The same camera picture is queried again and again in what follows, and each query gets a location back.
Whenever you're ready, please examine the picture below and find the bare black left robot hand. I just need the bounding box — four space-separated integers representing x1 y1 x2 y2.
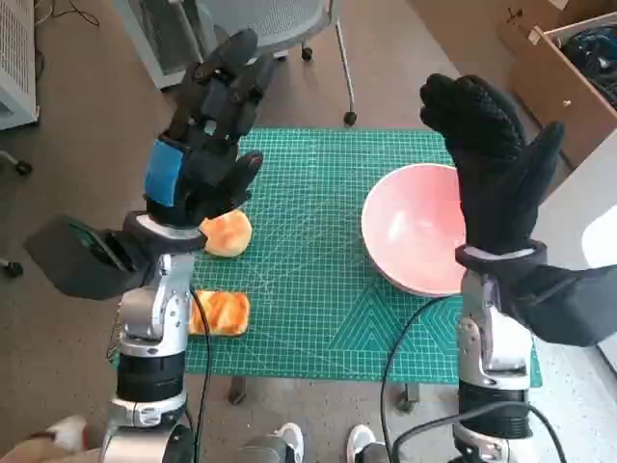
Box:
143 27 277 229

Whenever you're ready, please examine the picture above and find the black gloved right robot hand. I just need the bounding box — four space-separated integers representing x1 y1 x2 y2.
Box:
419 72 566 256

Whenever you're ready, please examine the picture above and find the round toy bread bun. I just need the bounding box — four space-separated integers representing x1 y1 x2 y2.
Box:
199 208 254 259

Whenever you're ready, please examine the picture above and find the pink bowl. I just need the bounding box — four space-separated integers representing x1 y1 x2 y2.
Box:
361 163 471 298

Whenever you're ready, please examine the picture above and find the rectangular toy bread loaf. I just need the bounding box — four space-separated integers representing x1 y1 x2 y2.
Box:
187 288 252 338

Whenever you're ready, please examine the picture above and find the plywood crate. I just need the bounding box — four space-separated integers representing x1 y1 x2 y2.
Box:
509 23 617 170

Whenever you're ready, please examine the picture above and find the white rounded plastic object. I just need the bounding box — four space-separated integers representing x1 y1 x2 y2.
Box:
580 204 617 269

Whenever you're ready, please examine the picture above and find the green cutting mat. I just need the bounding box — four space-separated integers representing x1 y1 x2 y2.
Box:
184 125 544 387

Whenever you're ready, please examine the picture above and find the grey metal cabinet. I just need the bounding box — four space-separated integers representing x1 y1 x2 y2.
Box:
113 0 228 91

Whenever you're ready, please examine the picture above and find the grey mesh office chair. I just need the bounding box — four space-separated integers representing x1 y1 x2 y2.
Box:
192 0 361 127

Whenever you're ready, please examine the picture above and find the brown cardboard box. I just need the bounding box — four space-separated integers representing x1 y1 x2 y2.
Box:
498 0 582 57

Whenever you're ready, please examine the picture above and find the white perforated appliance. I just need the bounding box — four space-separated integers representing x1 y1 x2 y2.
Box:
0 0 40 131

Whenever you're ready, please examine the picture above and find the black table caster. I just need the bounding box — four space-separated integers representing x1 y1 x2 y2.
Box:
227 375 248 405
397 383 420 414

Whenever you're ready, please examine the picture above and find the grey white robot right foot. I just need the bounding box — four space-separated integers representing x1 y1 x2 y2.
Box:
346 423 389 463

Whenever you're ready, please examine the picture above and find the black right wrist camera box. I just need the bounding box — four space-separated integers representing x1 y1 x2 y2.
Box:
500 250 617 347

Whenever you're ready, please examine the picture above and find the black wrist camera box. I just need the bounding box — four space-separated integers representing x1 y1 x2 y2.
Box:
500 250 617 347
22 215 155 301

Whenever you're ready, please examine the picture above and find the bundle of dark cables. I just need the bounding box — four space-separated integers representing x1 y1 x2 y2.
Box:
561 28 617 117

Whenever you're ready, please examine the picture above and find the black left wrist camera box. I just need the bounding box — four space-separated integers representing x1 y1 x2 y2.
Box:
22 215 155 301

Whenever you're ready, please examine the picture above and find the thin black floor cable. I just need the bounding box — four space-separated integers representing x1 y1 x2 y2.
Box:
36 0 100 28

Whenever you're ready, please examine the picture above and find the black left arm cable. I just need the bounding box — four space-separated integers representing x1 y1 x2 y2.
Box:
185 287 213 463

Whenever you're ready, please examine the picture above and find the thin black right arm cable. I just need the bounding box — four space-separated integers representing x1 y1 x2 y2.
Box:
379 294 464 463

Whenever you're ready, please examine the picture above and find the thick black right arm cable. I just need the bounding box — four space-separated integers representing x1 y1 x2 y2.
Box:
392 402 570 463

